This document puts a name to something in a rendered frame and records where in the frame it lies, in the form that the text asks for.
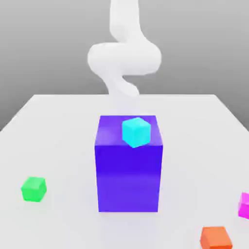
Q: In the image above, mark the small cyan cube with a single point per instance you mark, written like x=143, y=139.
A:
x=136, y=132

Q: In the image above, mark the small orange cube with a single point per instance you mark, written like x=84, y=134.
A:
x=215, y=238

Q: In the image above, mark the large purple box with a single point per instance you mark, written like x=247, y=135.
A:
x=128, y=179

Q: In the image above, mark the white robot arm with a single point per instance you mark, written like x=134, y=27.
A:
x=124, y=58

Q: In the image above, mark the small magenta cube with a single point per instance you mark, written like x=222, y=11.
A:
x=244, y=206

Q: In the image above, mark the small green cube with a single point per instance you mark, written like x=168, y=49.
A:
x=33, y=189

